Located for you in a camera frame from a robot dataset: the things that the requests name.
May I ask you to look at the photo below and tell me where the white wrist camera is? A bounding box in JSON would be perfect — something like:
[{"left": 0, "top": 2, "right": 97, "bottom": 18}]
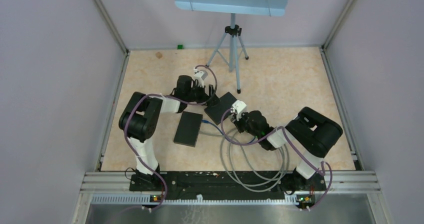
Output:
[
  {"left": 230, "top": 100, "right": 247, "bottom": 121},
  {"left": 193, "top": 68, "right": 208, "bottom": 88}
]

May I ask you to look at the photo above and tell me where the black mat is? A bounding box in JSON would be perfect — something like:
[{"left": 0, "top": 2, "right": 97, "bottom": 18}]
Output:
[{"left": 173, "top": 111, "right": 203, "bottom": 148}]

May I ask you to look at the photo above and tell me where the light blue tripod stand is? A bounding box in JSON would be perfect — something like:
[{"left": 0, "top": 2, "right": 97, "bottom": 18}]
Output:
[{"left": 174, "top": 0, "right": 289, "bottom": 94}]

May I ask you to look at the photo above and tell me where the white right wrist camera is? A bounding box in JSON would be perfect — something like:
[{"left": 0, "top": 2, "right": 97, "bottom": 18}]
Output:
[{"left": 230, "top": 100, "right": 247, "bottom": 121}]

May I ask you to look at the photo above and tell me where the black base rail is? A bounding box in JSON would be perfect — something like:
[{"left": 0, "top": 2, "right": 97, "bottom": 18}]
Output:
[{"left": 128, "top": 170, "right": 327, "bottom": 202}]

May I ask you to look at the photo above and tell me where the small wooden cube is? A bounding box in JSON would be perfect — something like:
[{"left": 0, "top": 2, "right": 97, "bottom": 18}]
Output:
[{"left": 155, "top": 51, "right": 163, "bottom": 59}]

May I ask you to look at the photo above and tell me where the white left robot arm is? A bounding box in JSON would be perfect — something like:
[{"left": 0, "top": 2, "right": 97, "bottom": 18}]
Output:
[{"left": 118, "top": 75, "right": 220, "bottom": 191}]

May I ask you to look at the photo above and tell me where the blue ethernet cable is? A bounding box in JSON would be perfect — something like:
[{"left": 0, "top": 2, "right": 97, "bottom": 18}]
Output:
[{"left": 202, "top": 119, "right": 258, "bottom": 144}]

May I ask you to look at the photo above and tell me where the black network switch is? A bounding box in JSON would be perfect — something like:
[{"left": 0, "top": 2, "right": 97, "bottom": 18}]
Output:
[{"left": 204, "top": 92, "right": 237, "bottom": 125}]

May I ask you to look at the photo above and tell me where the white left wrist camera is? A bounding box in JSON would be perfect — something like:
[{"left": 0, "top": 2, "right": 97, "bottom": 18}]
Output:
[{"left": 193, "top": 68, "right": 208, "bottom": 88}]

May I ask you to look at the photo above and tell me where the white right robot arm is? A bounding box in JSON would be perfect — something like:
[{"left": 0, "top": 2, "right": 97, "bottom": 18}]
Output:
[{"left": 230, "top": 106, "right": 343, "bottom": 190}]

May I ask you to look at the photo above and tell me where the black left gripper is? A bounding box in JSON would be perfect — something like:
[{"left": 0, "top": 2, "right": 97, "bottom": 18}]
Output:
[{"left": 185, "top": 81, "right": 221, "bottom": 107}]

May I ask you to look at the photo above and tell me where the grey cable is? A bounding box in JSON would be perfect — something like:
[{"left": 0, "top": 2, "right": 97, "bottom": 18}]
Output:
[{"left": 198, "top": 128, "right": 291, "bottom": 194}]

